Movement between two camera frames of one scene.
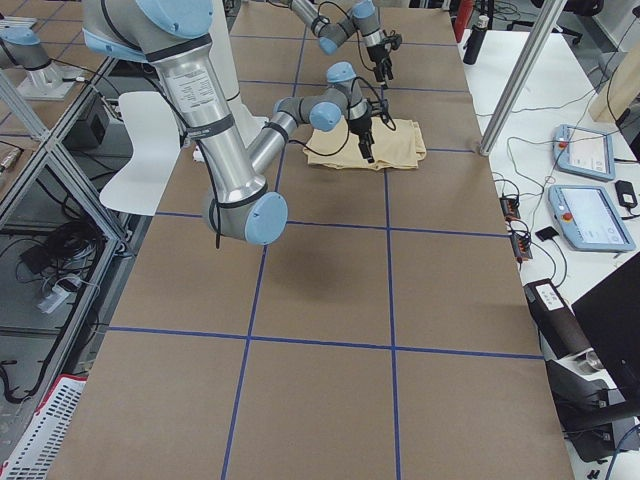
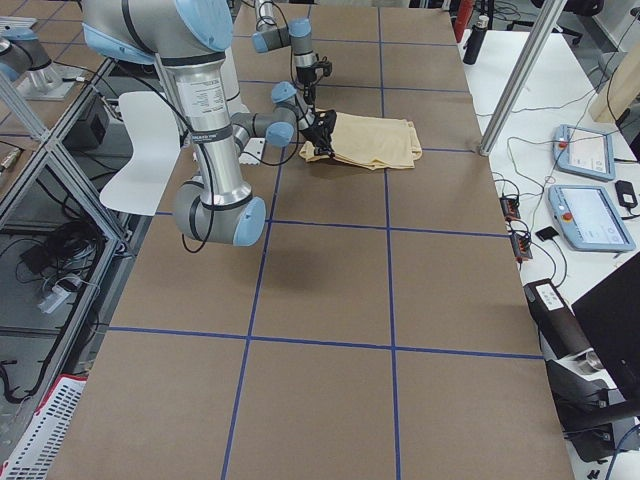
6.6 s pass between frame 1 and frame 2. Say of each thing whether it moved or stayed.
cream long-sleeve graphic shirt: stayed
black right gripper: moved
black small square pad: stayed
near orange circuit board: stayed
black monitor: stayed
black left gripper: moved
